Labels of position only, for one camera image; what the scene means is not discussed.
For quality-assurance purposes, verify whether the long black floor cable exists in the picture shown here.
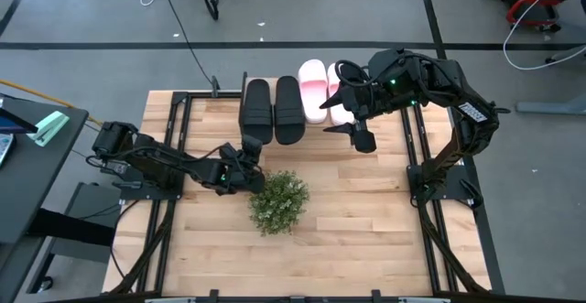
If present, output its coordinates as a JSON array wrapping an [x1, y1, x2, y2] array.
[[157, 0, 217, 92]]

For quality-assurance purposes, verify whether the open laptop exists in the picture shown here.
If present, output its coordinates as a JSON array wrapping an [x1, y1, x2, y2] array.
[[0, 105, 38, 135]]

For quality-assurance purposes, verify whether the grey chair base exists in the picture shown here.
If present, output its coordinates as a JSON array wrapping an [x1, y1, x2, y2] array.
[[515, 44, 586, 115]]

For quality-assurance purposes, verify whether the pink rubber slide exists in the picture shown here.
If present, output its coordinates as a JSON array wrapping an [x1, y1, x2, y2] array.
[[298, 59, 330, 124], [327, 62, 357, 127]]

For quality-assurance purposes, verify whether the black tripod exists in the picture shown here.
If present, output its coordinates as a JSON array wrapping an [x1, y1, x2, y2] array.
[[200, 0, 221, 21]]

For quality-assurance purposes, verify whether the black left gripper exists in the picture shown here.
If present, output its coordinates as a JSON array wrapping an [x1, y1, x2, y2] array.
[[212, 134, 267, 197]]

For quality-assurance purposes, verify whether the black rubber slide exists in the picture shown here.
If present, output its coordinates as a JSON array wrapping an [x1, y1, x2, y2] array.
[[273, 75, 307, 146], [241, 78, 275, 146]]

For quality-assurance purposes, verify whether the mint green stapler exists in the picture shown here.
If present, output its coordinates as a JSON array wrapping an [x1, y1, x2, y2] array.
[[26, 110, 71, 148]]

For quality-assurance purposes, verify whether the black desk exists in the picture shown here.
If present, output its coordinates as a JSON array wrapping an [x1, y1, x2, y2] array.
[[0, 92, 91, 303]]

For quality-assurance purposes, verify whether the green plant in black pot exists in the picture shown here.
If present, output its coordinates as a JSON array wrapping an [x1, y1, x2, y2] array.
[[248, 169, 311, 237]]

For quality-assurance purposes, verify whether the long white cable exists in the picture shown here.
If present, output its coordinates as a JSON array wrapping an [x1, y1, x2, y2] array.
[[502, 0, 586, 71]]

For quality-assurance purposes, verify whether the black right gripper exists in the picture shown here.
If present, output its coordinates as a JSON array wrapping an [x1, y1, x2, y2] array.
[[319, 81, 385, 154]]

